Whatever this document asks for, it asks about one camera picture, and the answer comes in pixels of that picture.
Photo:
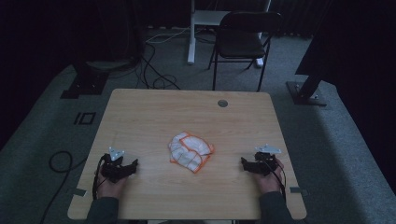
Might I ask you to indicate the person's left hand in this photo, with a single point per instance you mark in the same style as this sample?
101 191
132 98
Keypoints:
110 188

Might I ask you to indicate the person's right hand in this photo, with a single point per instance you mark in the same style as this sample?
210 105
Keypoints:
268 183

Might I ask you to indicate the white cloth with orange grid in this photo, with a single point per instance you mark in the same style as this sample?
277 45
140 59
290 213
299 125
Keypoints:
190 152

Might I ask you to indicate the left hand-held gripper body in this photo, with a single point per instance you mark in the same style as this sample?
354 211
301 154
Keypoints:
112 168

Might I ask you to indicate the grey tape piece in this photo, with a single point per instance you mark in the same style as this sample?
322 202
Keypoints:
80 192
298 190

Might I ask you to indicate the black slanted stand with base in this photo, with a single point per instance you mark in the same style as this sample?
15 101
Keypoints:
306 93

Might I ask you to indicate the white desk frame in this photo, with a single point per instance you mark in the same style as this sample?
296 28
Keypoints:
192 37

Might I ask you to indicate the black stand base plate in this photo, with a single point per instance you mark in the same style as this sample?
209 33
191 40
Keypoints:
85 85

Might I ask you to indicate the black curtain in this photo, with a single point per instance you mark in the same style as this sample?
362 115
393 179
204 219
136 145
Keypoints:
358 40

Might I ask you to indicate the black folding chair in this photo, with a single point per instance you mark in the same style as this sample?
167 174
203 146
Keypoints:
241 40

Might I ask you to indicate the grey round table grommet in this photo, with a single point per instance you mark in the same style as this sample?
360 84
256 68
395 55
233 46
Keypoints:
223 103

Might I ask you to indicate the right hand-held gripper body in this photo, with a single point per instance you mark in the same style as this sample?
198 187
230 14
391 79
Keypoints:
265 163

